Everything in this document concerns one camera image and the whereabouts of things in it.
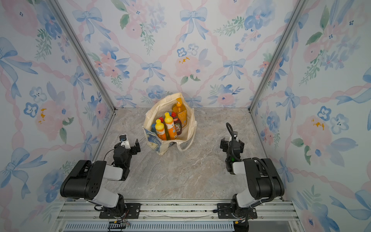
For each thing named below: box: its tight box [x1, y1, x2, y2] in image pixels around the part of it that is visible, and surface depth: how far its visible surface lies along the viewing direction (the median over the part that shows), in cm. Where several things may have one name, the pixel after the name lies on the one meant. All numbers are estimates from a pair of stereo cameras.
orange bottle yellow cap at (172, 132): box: [164, 112, 178, 141], surface depth 91 cm
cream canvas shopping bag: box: [142, 92, 198, 156], surface depth 90 cm
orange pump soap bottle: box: [172, 97, 187, 128], surface depth 98 cm
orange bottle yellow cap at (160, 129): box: [155, 118, 167, 142], surface depth 87 cm
